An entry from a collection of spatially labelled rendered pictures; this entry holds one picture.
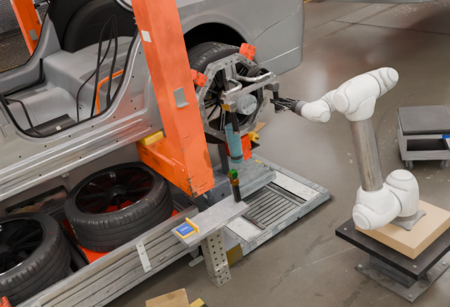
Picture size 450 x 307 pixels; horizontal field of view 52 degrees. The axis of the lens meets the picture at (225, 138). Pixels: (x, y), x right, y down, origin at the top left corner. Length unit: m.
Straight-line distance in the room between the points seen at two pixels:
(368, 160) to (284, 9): 1.59
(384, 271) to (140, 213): 1.41
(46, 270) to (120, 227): 0.44
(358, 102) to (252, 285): 1.29
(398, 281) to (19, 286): 2.00
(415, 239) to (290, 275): 0.76
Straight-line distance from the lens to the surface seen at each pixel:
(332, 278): 2.80
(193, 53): 2.98
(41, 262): 2.69
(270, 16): 3.38
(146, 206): 2.76
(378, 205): 2.31
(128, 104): 2.88
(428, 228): 2.57
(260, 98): 3.14
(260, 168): 3.36
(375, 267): 2.81
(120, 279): 2.77
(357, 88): 2.08
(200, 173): 2.61
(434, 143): 3.81
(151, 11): 2.25
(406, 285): 2.74
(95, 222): 2.77
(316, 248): 2.98
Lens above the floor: 2.01
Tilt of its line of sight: 28 degrees down
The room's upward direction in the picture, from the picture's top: 11 degrees counter-clockwise
